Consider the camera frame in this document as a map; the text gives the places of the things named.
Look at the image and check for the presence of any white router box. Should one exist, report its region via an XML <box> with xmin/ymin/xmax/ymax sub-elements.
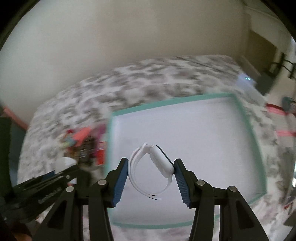
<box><xmin>236</xmin><ymin>73</ymin><xmax>266</xmax><ymax>106</ymax></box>

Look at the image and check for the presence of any black power adapter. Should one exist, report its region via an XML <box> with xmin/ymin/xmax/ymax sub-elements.
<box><xmin>255</xmin><ymin>71</ymin><xmax>276</xmax><ymax>95</ymax></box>

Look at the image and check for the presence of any grey floral blanket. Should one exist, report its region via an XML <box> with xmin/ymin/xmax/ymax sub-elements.
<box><xmin>17</xmin><ymin>54</ymin><xmax>296</xmax><ymax>241</ymax></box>

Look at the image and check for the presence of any red white glue bottle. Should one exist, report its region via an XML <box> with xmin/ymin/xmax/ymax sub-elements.
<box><xmin>95</xmin><ymin>141</ymin><xmax>107</xmax><ymax>165</ymax></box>

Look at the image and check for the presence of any white smart watch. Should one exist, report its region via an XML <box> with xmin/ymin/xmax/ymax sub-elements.
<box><xmin>127</xmin><ymin>143</ymin><xmax>175</xmax><ymax>200</ymax></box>

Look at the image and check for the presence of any teal rimmed white tray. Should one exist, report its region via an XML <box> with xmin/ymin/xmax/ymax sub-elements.
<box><xmin>105</xmin><ymin>93</ymin><xmax>266</xmax><ymax>229</ymax></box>

